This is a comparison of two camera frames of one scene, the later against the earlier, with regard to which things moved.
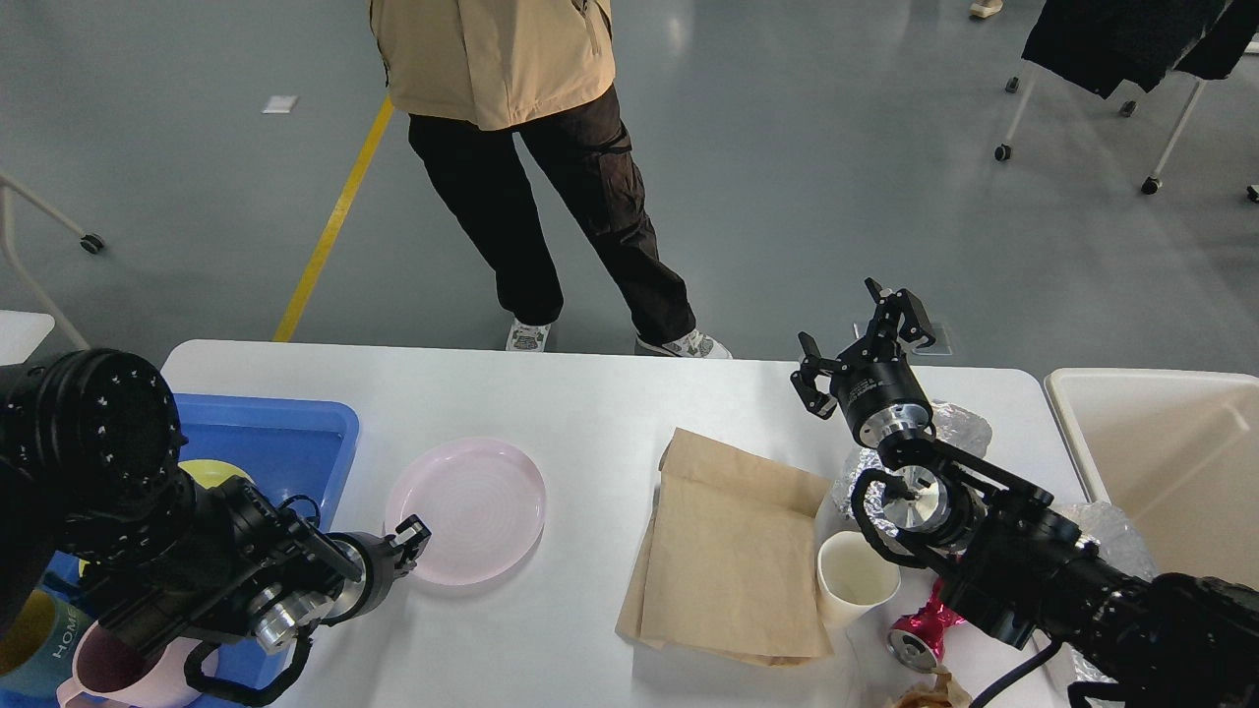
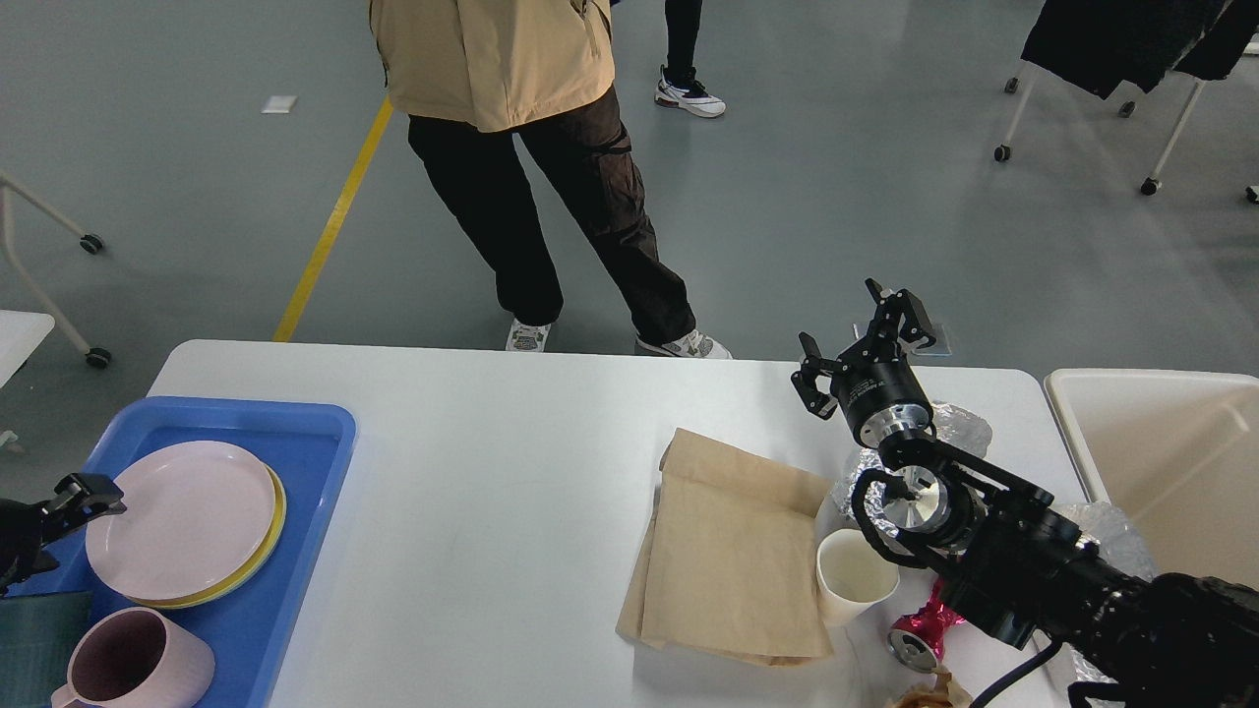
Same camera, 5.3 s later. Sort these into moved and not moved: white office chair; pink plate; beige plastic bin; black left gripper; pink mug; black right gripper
Moved: pink plate; black left gripper
Not moved: pink mug; beige plastic bin; black right gripper; white office chair
